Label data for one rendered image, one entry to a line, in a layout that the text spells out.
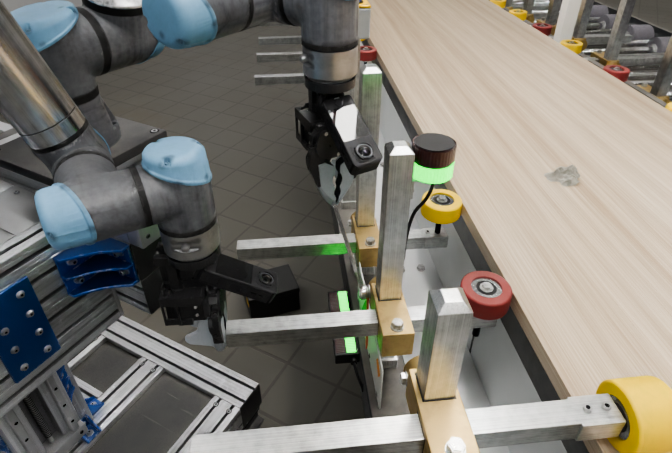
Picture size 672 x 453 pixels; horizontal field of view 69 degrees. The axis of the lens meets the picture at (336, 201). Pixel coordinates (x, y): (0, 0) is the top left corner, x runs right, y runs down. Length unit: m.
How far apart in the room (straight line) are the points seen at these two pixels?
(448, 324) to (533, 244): 0.47
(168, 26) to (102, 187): 0.19
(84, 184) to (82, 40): 0.37
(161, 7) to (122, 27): 0.37
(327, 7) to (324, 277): 1.62
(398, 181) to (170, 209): 0.30
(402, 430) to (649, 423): 0.26
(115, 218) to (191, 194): 0.09
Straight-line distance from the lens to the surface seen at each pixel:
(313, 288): 2.09
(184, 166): 0.59
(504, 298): 0.81
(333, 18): 0.64
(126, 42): 0.98
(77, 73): 0.93
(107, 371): 1.70
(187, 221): 0.63
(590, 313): 0.85
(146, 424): 1.54
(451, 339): 0.51
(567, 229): 1.00
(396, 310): 0.81
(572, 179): 1.14
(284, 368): 1.83
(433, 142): 0.68
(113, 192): 0.61
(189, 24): 0.59
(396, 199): 0.69
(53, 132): 0.69
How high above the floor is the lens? 1.45
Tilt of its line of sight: 34 degrees down
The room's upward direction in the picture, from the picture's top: straight up
